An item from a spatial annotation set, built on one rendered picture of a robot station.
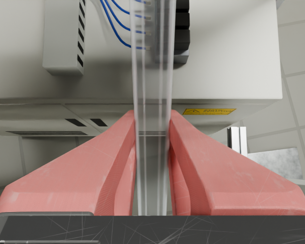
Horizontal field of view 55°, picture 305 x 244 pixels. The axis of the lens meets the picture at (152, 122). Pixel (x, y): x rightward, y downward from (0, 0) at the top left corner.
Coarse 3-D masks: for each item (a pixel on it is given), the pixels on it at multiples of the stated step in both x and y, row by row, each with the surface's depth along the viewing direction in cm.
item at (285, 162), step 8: (256, 152) 105; (264, 152) 105; (272, 152) 105; (280, 152) 105; (288, 152) 105; (296, 152) 105; (256, 160) 105; (264, 160) 105; (272, 160) 105; (280, 160) 105; (288, 160) 105; (296, 160) 105; (272, 168) 104; (280, 168) 104; (288, 168) 104; (296, 168) 105; (288, 176) 104; (296, 176) 104; (304, 184) 74; (304, 192) 74
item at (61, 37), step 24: (48, 0) 43; (72, 0) 43; (48, 24) 42; (72, 24) 42; (120, 24) 44; (48, 48) 42; (72, 48) 42; (48, 72) 44; (72, 72) 44; (240, 144) 75
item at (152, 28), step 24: (144, 0) 9; (168, 0) 9; (144, 24) 9; (168, 24) 9; (144, 48) 9; (168, 48) 9; (144, 72) 10; (168, 72) 10; (144, 96) 10; (168, 96) 10; (144, 120) 11; (168, 120) 11; (144, 144) 12; (168, 144) 12; (144, 168) 12; (168, 168) 13; (144, 192) 13
